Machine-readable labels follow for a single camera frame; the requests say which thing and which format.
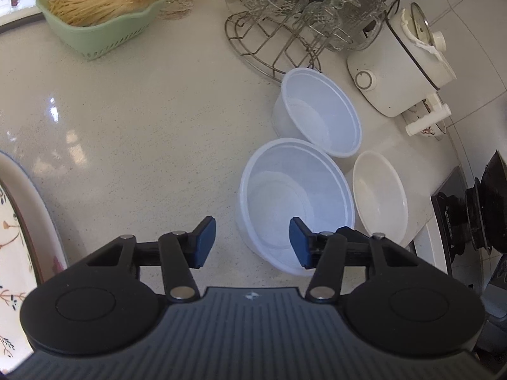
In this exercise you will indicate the large white plate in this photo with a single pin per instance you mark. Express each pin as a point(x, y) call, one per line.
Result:
point(31, 202)

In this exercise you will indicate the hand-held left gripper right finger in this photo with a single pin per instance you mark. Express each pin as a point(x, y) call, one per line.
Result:
point(301, 245)

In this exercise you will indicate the green plastic basket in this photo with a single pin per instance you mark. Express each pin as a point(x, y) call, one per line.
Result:
point(103, 43)

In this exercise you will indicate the glass pitcher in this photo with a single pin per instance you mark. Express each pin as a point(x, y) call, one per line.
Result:
point(360, 12)

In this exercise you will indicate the floral ceramic bowl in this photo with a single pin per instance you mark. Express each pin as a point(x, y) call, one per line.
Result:
point(416, 111)

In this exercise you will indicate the white electric cooking pot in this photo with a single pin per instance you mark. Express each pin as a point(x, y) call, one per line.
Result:
point(392, 79)

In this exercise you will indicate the translucent white plastic bowl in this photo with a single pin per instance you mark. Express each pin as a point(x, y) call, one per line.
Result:
point(317, 107)
point(273, 190)

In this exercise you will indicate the floral patterned plate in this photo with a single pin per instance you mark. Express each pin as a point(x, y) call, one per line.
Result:
point(12, 245)

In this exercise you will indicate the white ceramic bowl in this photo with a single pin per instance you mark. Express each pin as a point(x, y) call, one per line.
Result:
point(380, 194)

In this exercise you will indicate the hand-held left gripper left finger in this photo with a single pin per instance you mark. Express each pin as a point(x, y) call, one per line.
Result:
point(204, 241)

